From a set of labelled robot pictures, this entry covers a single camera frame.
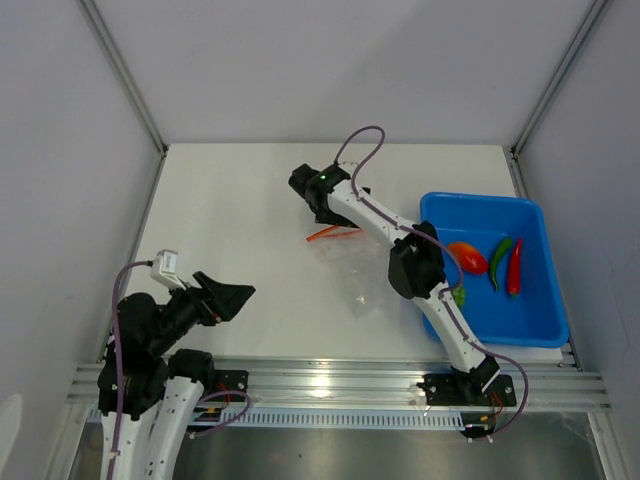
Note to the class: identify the right aluminium corner post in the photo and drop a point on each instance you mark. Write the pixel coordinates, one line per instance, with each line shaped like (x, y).
(568, 59)

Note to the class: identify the red chili pepper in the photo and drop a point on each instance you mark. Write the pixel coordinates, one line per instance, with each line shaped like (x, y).
(514, 270)

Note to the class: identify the white slotted cable duct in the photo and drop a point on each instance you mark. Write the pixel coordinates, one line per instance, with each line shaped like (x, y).
(414, 420)

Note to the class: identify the orange red mango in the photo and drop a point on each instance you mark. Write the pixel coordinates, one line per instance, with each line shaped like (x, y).
(470, 259)

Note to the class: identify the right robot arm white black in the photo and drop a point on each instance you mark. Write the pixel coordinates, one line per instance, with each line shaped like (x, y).
(416, 266)

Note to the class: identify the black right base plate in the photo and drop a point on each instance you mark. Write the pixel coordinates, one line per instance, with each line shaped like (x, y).
(444, 389)

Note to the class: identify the green chili pepper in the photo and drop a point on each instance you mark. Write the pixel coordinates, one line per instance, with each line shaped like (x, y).
(500, 251)

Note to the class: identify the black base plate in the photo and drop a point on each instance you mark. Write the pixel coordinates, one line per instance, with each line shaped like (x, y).
(444, 389)
(227, 383)

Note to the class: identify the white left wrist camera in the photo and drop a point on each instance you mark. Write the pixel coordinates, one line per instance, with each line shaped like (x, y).
(163, 270)

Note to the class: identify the aluminium corner post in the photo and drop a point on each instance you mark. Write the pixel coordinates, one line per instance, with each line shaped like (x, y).
(568, 59)
(112, 53)

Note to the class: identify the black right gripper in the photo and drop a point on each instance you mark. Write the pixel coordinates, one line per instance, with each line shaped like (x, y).
(334, 221)

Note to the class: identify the left aluminium corner post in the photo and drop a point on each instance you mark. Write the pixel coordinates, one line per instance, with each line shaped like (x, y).
(112, 53)

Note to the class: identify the green grape bunch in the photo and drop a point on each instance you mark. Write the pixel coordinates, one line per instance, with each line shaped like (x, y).
(459, 295)

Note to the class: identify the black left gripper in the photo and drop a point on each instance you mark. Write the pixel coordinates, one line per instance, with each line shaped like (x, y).
(225, 302)

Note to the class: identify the clear zip bag orange zipper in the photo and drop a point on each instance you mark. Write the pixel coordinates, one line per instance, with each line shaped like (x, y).
(358, 265)

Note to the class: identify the aluminium mounting rail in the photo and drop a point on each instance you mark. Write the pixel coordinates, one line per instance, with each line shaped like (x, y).
(392, 385)

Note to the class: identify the blue plastic tray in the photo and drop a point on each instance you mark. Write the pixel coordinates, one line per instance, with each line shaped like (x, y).
(536, 317)

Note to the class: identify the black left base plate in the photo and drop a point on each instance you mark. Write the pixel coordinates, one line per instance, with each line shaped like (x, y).
(227, 383)

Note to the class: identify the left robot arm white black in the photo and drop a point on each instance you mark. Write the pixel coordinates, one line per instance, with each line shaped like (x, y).
(147, 396)

